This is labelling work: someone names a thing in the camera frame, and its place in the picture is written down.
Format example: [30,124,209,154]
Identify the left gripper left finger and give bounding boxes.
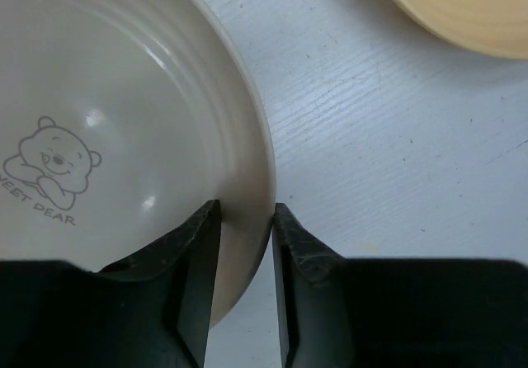
[1,200,222,367]

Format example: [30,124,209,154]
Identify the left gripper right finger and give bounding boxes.
[272,203,527,367]

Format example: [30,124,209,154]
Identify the cream round plate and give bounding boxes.
[1,0,276,323]

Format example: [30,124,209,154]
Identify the yellow round plate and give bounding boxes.
[393,0,527,59]

